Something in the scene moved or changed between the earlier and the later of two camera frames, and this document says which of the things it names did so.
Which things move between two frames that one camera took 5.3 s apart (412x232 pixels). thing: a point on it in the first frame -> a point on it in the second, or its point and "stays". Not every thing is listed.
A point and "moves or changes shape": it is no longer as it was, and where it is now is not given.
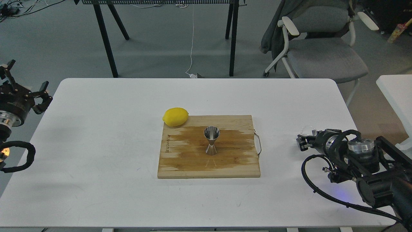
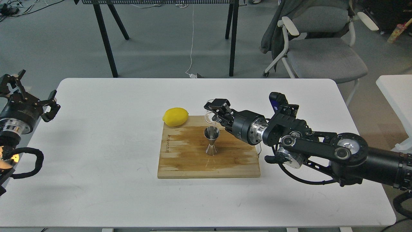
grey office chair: [319, 44] stays
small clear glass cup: [307, 130] moves or changes shape
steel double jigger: [211, 133] stays
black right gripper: [326, 141] -> [238, 121]
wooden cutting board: [184, 147] stays
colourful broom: [399, 28] stays
